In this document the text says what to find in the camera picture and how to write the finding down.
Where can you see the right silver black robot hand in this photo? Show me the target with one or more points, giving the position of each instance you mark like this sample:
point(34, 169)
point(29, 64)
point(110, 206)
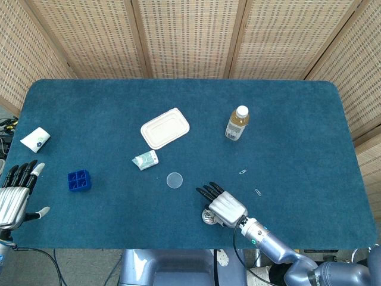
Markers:
point(227, 207)

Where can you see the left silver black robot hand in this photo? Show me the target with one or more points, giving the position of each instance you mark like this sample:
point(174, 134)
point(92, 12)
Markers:
point(13, 204)

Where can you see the clear jar of paperclips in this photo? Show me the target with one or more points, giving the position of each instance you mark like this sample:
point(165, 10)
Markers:
point(208, 217)

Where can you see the clear round plastic lid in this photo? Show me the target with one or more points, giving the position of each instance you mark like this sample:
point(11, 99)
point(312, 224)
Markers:
point(174, 180)

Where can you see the white tissue pack blue flower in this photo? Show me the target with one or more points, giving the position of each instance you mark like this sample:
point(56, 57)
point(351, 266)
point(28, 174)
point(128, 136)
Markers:
point(35, 140)

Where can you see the blue plastic compartment box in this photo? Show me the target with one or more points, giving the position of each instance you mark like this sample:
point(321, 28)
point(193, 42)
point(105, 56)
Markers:
point(78, 180)

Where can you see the blue-grey robot torso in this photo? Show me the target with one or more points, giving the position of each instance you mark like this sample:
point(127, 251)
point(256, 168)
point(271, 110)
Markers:
point(178, 268)

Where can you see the yellow drink bottle white cap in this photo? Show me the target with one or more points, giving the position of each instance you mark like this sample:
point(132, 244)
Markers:
point(236, 125)

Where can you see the green white tissue pack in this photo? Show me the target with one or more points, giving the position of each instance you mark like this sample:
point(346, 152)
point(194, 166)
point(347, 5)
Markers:
point(146, 160)

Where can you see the beige rectangular pulp lid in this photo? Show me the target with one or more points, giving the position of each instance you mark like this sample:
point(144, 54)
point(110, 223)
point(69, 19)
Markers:
point(165, 128)

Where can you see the blue carpet table cover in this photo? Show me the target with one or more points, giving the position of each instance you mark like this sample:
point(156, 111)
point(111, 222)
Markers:
point(119, 208)

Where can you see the woven wooden folding screen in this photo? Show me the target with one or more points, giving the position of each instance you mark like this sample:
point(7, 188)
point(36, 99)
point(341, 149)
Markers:
point(190, 35)

